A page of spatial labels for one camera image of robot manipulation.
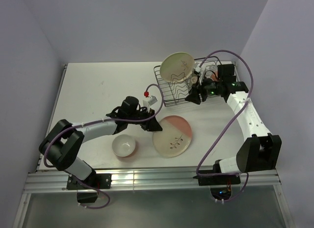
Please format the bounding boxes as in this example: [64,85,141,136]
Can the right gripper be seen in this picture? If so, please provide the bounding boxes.
[184,75,222,105]

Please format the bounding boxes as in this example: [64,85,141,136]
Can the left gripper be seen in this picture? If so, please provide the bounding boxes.
[127,107,162,132]

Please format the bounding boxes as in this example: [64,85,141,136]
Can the small beige speckled cup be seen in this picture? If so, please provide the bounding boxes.
[190,76,199,86]

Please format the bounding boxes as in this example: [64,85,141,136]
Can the pink and cream plate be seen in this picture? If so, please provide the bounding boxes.
[152,115,192,157]

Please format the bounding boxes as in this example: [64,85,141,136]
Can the green and cream plate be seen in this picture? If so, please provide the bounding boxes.
[159,52,195,83]

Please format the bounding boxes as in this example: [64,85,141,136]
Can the white bowl orange outside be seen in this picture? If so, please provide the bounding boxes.
[111,135,136,157]

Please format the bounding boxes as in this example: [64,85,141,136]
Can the orange mug white inside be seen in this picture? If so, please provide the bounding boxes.
[210,70,219,81]

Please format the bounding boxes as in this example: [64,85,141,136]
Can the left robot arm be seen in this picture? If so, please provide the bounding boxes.
[39,96,162,188]

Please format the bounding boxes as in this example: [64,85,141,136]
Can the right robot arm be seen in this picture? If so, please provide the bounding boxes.
[186,64,282,184]

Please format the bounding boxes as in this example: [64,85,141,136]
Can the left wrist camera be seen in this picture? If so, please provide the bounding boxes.
[143,91,157,112]

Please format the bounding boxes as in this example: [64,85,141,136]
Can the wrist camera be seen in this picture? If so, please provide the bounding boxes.
[143,91,157,112]
[193,62,206,85]

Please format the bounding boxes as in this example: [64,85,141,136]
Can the black wire dish rack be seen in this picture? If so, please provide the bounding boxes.
[153,56,232,107]

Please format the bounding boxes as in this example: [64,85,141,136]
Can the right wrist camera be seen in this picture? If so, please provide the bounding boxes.
[193,62,206,85]

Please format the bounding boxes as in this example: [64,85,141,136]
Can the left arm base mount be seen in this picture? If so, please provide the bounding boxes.
[66,173,111,205]

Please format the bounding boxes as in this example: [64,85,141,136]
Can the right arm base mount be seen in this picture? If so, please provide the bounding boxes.
[193,175,241,201]

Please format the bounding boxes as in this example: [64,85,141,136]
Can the aluminium frame rail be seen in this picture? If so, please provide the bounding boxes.
[23,168,282,193]

